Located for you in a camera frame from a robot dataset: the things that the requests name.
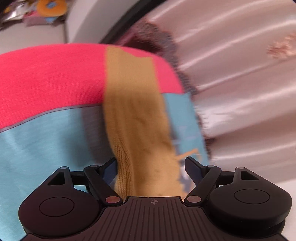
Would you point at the teal grey printed bedsheet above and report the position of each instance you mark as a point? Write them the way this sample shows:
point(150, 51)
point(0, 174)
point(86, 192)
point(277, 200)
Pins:
point(51, 116)

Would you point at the orange plush toy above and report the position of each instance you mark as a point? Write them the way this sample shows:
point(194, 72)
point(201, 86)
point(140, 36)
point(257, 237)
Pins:
point(51, 8)

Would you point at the pink satin curtain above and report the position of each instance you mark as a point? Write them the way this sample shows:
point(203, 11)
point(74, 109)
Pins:
point(237, 60)

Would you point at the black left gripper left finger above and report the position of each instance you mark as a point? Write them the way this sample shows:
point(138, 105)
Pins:
point(87, 187)

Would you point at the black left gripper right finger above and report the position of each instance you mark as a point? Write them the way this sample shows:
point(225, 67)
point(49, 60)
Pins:
point(213, 186)

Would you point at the mustard cable-knit sweater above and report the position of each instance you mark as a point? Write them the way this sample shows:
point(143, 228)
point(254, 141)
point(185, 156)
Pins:
point(137, 125)

